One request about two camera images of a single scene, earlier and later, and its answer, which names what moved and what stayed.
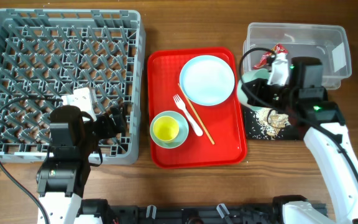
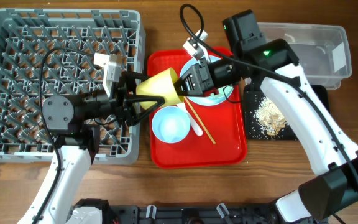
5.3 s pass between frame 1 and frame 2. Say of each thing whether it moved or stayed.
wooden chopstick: stayed
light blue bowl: stayed
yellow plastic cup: moved
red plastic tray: moved
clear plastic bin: stayed
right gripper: moved
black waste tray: stayed
